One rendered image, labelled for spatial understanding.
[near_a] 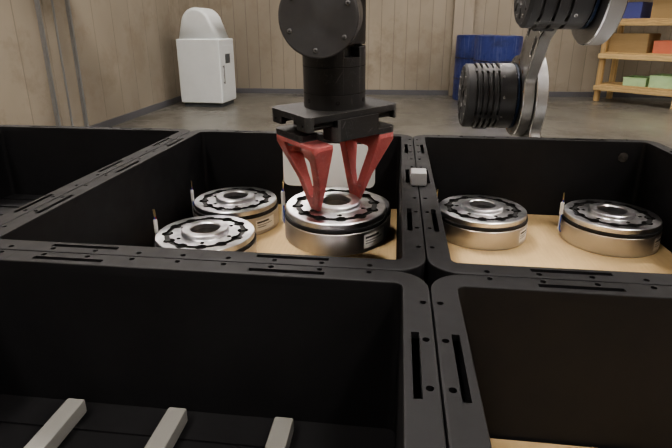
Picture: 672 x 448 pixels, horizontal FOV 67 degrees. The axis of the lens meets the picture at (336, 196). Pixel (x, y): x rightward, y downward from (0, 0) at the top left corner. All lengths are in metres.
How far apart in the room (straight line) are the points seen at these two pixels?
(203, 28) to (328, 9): 6.98
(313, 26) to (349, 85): 0.09
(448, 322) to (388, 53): 8.33
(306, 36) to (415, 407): 0.26
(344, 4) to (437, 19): 8.21
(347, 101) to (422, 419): 0.31
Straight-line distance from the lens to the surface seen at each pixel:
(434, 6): 8.58
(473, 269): 0.31
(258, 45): 8.79
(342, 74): 0.45
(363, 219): 0.47
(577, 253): 0.62
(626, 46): 8.61
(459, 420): 0.20
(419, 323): 0.25
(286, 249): 0.57
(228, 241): 0.52
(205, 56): 7.31
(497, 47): 7.25
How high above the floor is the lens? 1.06
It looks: 18 degrees down
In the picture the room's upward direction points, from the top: straight up
